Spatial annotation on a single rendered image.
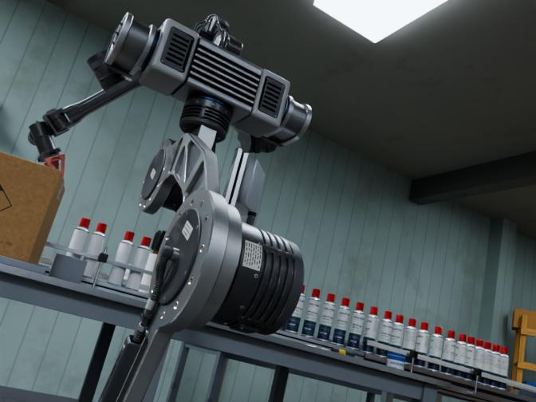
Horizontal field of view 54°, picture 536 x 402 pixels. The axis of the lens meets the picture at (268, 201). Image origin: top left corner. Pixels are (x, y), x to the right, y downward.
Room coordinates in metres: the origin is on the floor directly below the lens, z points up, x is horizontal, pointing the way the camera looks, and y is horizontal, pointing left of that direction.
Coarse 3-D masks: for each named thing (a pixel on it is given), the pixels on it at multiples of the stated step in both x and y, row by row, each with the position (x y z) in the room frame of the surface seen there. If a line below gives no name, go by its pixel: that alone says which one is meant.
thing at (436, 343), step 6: (438, 330) 2.45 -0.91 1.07; (432, 336) 2.46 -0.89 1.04; (438, 336) 2.44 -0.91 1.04; (432, 342) 2.45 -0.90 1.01; (438, 342) 2.44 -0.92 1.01; (432, 348) 2.45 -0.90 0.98; (438, 348) 2.44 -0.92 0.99; (432, 354) 2.45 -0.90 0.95; (438, 354) 2.44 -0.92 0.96; (432, 366) 2.44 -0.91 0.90; (438, 366) 2.44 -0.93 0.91
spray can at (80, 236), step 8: (80, 224) 1.90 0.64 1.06; (88, 224) 1.90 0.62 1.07; (80, 232) 1.88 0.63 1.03; (88, 232) 1.90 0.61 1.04; (72, 240) 1.89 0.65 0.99; (80, 240) 1.89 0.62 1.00; (72, 248) 1.88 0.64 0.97; (80, 248) 1.89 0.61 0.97; (72, 256) 1.88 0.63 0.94; (80, 256) 1.90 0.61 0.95
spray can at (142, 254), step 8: (144, 240) 1.97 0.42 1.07; (144, 248) 1.96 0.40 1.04; (136, 256) 1.96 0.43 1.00; (144, 256) 1.97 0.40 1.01; (136, 264) 1.96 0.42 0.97; (144, 264) 1.97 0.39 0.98; (136, 272) 1.96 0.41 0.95; (128, 280) 1.97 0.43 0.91; (136, 280) 1.96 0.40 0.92; (128, 288) 1.96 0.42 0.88; (136, 288) 1.97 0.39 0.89
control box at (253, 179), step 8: (248, 160) 1.92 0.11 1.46; (256, 160) 1.91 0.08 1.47; (248, 168) 1.92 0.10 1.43; (256, 168) 1.93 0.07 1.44; (248, 176) 1.91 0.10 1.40; (256, 176) 1.95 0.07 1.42; (264, 176) 2.06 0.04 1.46; (240, 184) 1.92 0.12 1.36; (248, 184) 1.91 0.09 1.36; (256, 184) 1.98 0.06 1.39; (240, 192) 1.92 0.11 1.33; (248, 192) 1.91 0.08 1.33; (256, 192) 2.01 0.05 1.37; (240, 200) 1.92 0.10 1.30; (248, 200) 1.93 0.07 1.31; (256, 200) 2.03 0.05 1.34; (240, 208) 1.99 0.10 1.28; (248, 208) 1.97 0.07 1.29; (256, 208) 2.06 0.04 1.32
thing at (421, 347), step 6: (426, 324) 2.42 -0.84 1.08; (420, 330) 2.42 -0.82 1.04; (426, 330) 2.42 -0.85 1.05; (420, 336) 2.42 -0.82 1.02; (426, 336) 2.41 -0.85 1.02; (420, 342) 2.42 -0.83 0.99; (426, 342) 2.41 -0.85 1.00; (420, 348) 2.41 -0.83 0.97; (426, 348) 2.42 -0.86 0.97; (420, 354) 2.41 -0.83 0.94; (426, 354) 2.42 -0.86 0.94; (414, 360) 2.43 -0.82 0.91; (420, 360) 2.41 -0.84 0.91; (420, 366) 2.41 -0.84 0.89
